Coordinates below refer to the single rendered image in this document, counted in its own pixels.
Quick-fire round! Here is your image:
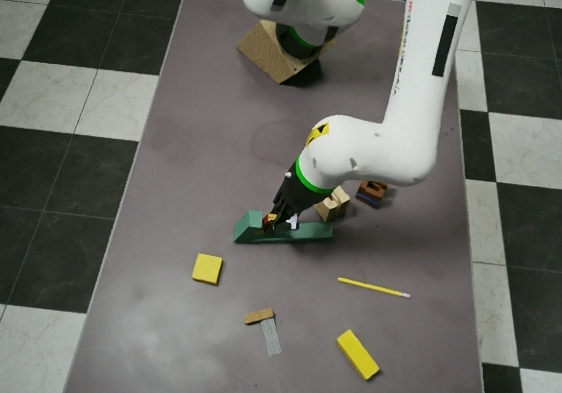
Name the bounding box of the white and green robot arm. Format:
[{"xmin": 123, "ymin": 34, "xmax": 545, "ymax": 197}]
[{"xmin": 243, "ymin": 0, "xmax": 472, "ymax": 204}]

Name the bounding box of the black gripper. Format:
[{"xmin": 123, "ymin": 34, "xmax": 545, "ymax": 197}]
[{"xmin": 264, "ymin": 176, "xmax": 314, "ymax": 234}]

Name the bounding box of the try square with wooden stock and grey blade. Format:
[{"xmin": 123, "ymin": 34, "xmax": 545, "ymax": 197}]
[{"xmin": 244, "ymin": 308, "xmax": 282, "ymax": 356}]

